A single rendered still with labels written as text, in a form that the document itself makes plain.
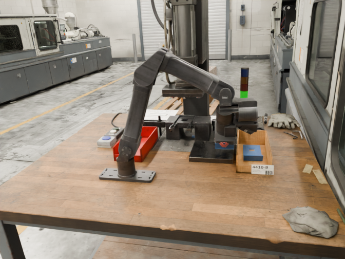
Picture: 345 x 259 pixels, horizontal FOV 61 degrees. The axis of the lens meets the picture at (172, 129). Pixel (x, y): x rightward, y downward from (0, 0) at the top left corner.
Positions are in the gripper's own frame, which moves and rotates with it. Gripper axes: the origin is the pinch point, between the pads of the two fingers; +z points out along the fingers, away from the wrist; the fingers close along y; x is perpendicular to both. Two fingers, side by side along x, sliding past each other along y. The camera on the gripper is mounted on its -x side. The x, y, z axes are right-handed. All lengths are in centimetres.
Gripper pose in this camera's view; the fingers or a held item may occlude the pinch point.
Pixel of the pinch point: (224, 145)
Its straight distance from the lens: 109.4
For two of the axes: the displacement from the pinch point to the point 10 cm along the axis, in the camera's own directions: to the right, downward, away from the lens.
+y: 1.1, -7.8, 6.2
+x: -9.9, -0.1, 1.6
